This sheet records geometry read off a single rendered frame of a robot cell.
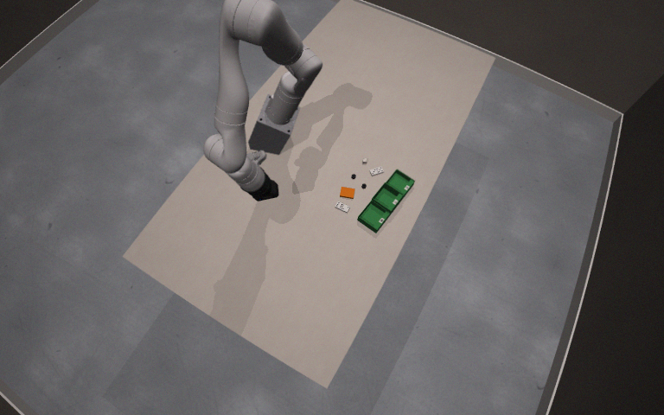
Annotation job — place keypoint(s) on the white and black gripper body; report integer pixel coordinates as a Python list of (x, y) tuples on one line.
[(261, 185)]

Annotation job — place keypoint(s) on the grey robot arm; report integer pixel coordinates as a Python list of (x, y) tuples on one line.
[(262, 23)]

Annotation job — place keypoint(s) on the green bin rack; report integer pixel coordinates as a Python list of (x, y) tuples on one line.
[(384, 201)]

